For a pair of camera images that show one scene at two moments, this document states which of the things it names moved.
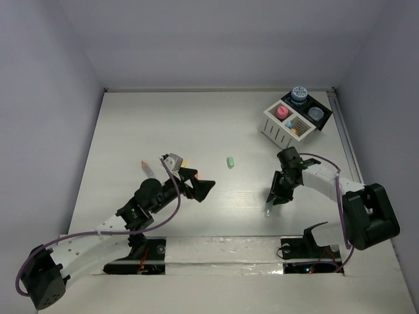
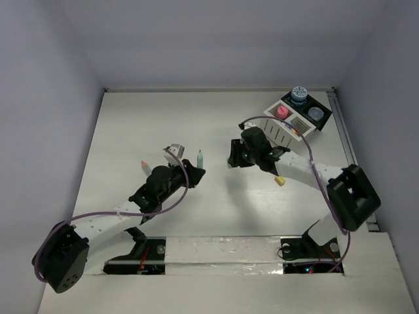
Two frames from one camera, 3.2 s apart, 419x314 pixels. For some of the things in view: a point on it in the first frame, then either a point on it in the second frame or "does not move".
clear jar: x=316 y=113 does not move
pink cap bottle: x=282 y=112 does not move
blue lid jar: x=298 y=95 does not move
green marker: x=268 y=209 to x=200 y=159
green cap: x=230 y=162 does not move
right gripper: x=281 y=196 to x=236 y=158
